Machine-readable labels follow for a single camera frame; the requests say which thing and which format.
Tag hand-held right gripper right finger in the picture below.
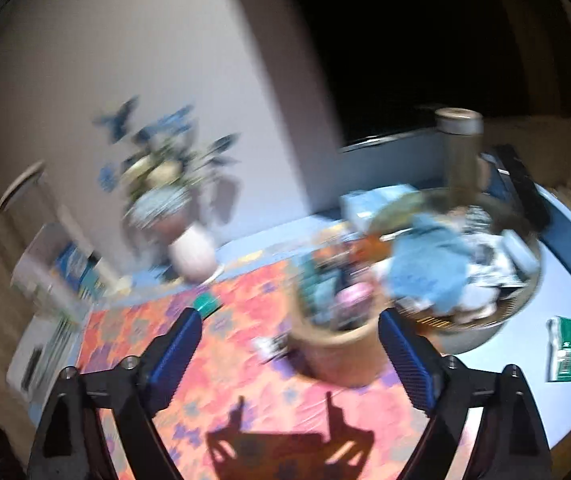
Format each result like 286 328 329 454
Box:
378 307 551 480

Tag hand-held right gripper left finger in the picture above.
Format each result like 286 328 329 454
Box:
28 306 203 480

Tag ribbed amber glass plate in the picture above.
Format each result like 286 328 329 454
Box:
365 190 543 356

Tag light blue cloth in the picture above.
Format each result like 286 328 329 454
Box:
390 215 471 311

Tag small teal item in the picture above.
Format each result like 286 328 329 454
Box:
192 292 223 317

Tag white storage box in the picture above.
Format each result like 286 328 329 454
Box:
8 220 111 321

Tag beige round cup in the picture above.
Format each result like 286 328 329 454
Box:
288 255 391 388

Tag floral orange table mat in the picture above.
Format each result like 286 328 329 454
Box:
78 230 471 480

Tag small black white item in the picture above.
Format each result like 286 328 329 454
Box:
252 337 291 363

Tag white flat device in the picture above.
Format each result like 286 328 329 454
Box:
5 310 91 401

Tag blue white carton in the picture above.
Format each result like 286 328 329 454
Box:
55 247 106 296

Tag white flower vase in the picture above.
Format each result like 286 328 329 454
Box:
168 225 218 283

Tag pale small box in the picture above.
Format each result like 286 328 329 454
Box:
500 230 539 276

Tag light blue tissue packet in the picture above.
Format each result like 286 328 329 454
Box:
340 185 416 231

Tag blue white artificial flowers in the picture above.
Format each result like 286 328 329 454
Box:
92 95 241 231

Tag beige thermos bottle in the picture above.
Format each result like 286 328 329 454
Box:
434 107 486 206

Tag black smartphone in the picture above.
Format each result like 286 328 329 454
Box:
495 145 551 231

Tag black flat screen television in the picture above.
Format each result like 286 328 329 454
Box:
235 0 571 153

